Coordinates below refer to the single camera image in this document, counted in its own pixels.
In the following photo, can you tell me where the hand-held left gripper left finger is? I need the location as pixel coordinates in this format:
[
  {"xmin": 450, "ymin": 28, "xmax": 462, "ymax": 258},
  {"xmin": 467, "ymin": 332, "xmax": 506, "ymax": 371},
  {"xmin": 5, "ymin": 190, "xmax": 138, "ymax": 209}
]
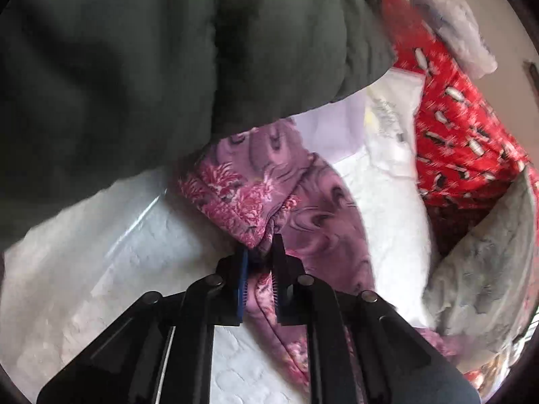
[{"xmin": 37, "ymin": 247, "xmax": 250, "ymax": 404}]

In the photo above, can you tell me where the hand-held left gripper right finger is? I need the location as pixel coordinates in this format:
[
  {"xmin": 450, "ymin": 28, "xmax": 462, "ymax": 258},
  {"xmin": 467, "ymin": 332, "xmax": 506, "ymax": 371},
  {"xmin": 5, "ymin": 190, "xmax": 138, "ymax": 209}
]
[{"xmin": 271, "ymin": 233, "xmax": 481, "ymax": 404}]

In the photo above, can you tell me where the purple floral fleece garment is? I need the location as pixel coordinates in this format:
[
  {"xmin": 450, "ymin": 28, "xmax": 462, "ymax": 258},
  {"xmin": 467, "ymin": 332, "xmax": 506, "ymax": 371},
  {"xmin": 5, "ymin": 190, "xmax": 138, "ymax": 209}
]
[{"xmin": 177, "ymin": 119, "xmax": 457, "ymax": 388}]

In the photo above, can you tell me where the white quilted bed sheet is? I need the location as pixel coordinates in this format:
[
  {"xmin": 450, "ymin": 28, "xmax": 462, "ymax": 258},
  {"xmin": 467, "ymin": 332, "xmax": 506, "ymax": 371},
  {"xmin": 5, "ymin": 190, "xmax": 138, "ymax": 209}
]
[{"xmin": 2, "ymin": 151, "xmax": 439, "ymax": 404}]

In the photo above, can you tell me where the white and lilac clothing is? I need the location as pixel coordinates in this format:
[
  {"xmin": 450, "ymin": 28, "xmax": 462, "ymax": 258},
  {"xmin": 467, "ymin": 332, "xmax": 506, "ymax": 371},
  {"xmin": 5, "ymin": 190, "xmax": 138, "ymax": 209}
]
[{"xmin": 290, "ymin": 67, "xmax": 426, "ymax": 177}]

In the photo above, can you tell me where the grey floral pillow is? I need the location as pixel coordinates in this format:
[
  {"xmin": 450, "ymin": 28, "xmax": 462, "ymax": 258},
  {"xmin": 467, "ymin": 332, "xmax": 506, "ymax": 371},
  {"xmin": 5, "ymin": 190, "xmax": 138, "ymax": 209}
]
[{"xmin": 423, "ymin": 164, "xmax": 539, "ymax": 341}]

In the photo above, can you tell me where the dark green quilt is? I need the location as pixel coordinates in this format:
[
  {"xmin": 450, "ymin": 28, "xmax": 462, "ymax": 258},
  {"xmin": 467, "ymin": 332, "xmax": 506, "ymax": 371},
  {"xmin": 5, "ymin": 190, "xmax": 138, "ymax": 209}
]
[{"xmin": 0, "ymin": 0, "xmax": 397, "ymax": 257}]

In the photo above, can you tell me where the red printed blanket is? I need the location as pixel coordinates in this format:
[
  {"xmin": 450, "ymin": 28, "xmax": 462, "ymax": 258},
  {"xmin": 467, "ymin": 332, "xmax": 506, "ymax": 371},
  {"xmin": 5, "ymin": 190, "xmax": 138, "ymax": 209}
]
[{"xmin": 375, "ymin": 0, "xmax": 532, "ymax": 392}]

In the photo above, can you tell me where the white fluffy cloth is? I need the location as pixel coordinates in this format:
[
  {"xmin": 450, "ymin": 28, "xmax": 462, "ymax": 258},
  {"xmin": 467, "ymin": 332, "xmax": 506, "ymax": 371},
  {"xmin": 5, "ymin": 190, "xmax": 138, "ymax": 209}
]
[{"xmin": 375, "ymin": 0, "xmax": 500, "ymax": 78}]

